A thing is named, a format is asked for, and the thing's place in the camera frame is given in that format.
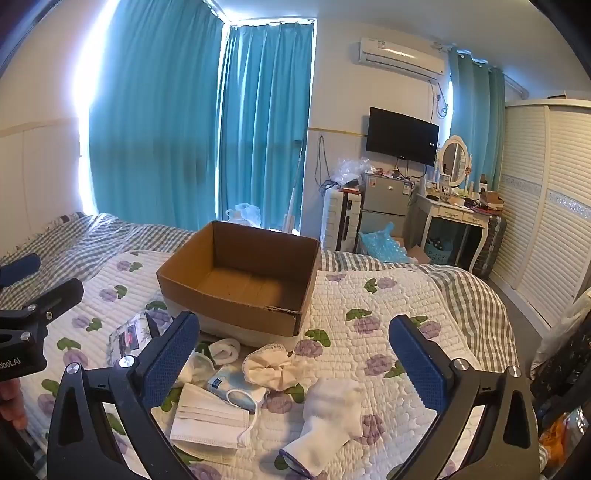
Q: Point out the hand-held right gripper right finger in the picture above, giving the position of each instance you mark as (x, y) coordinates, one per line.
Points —
(415, 364)

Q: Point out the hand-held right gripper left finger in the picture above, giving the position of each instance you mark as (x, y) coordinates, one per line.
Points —
(170, 357)

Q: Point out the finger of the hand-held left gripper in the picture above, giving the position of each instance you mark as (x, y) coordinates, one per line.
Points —
(57, 295)
(21, 268)

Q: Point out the white face mask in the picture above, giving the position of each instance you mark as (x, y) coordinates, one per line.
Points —
(207, 415)

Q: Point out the light blue face mask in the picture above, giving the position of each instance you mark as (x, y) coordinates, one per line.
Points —
(233, 386)

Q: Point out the cream lace scrunchie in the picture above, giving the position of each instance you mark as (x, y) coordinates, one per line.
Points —
(270, 364)

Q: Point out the white long sock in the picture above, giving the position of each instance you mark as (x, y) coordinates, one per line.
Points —
(330, 417)

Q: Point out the brown cardboard box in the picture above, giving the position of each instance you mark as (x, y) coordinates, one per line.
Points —
(244, 286)

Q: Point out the person's left hand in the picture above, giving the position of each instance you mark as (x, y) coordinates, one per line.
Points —
(11, 404)

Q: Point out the clear plastic packet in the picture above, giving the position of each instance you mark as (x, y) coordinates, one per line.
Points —
(131, 337)

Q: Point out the bed with floral quilt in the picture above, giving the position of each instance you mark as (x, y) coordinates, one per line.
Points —
(106, 235)

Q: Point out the teal basket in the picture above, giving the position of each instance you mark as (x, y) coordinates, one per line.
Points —
(438, 253)

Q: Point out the blue plastic bag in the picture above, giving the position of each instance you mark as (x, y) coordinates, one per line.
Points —
(383, 244)

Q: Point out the silver suitcase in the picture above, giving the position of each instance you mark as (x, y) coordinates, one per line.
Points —
(491, 244)

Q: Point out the dark patterned clothing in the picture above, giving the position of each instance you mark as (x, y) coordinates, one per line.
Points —
(565, 364)

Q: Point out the white dressing table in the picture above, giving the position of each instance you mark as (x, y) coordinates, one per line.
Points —
(455, 217)

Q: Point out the orange packet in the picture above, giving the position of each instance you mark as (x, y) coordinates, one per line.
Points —
(561, 434)

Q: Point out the white plastic bag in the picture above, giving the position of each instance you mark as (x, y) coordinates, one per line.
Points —
(244, 213)

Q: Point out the white suitcase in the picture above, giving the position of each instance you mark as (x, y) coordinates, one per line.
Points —
(339, 217)

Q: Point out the small silver fridge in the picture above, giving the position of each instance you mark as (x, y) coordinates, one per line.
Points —
(385, 198)

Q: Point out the white louvred wardrobe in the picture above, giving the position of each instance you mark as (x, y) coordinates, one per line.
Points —
(540, 207)

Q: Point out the wide teal curtain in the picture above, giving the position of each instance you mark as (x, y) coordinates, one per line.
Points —
(157, 115)

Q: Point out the white mop stick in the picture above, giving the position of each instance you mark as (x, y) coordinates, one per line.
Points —
(293, 194)

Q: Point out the clear plastic bag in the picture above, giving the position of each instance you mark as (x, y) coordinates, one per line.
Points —
(348, 170)

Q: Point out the white oval mirror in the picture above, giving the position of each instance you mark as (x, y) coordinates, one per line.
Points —
(453, 159)

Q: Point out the narrow teal curtain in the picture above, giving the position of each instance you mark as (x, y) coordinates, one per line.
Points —
(478, 120)

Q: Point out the white air conditioner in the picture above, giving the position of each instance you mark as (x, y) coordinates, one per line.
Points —
(401, 56)

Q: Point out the black wall television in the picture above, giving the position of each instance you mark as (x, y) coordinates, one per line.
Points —
(400, 136)

